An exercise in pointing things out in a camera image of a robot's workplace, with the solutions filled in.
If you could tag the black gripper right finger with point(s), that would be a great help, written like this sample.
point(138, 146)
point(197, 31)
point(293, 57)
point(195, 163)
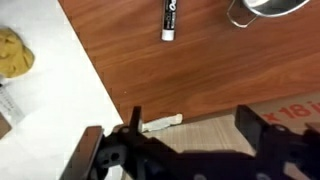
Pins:
point(263, 140)

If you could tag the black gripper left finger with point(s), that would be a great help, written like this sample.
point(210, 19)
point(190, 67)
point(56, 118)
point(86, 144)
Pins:
point(83, 153)

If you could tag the black and white marker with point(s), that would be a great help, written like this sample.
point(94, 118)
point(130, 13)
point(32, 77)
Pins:
point(168, 20)

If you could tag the silver metal cup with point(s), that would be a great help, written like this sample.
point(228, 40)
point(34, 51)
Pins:
point(276, 10)

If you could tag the cardboard box with red print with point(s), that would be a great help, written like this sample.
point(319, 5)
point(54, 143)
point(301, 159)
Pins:
point(200, 136)

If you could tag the yellow cloth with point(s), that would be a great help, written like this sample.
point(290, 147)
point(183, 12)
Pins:
point(13, 53)

